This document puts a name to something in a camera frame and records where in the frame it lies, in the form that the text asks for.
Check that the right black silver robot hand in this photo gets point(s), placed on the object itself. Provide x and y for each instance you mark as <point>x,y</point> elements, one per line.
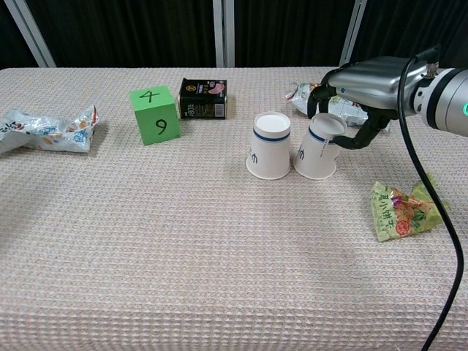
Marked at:
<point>373,82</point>

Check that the white paper cup blue stripe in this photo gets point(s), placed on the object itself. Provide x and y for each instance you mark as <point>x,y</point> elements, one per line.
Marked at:
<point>268,150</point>
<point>314,157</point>

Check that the beige woven tablecloth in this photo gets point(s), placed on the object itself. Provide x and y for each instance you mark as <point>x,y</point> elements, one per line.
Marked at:
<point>183,237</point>

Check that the blue white snack bag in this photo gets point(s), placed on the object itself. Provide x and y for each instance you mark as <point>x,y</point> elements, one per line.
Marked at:
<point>40,133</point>

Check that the grey partition post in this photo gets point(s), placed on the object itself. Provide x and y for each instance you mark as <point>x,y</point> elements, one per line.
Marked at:
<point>33,36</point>
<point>352,33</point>
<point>223,33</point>

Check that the small green snack bag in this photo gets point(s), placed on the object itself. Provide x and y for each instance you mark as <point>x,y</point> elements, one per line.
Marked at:
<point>400,212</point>

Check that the green numbered cube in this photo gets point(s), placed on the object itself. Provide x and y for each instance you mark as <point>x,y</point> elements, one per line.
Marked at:
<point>157,117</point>

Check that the silver green snack bag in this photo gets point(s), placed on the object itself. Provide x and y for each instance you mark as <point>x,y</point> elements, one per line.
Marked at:
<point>347,114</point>

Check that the black curtain panel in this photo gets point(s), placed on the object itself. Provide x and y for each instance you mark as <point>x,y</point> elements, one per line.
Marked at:
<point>413,25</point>
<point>292,33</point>
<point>12,44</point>
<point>128,33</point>

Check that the black luncheon meat can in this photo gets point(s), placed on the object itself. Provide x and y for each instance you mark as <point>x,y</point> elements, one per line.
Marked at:
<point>203,98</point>

